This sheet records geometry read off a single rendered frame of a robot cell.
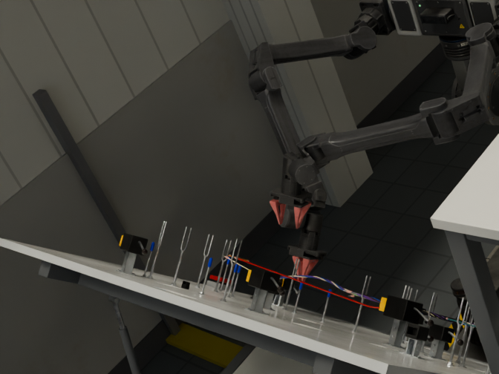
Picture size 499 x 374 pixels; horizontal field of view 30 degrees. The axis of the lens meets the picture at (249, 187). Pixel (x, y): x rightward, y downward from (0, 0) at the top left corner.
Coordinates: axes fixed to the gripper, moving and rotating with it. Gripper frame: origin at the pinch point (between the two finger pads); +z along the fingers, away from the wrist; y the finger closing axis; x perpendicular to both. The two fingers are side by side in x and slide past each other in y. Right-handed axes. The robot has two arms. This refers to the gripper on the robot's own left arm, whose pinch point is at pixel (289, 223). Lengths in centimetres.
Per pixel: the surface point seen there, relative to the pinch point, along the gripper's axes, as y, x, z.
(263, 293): 25, -58, -7
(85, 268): -10, -74, -9
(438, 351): 58, -37, 6
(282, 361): -4.0, 9.2, 48.6
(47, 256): -24, -71, -7
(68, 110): -143, 69, 3
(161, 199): -125, 111, 50
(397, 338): 48, -37, 5
